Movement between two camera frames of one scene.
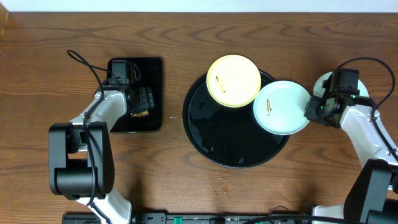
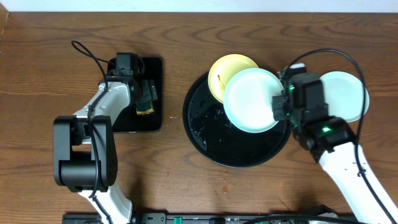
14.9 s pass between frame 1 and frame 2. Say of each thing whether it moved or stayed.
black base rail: stayed
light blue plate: moved
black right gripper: moved
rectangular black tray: stayed
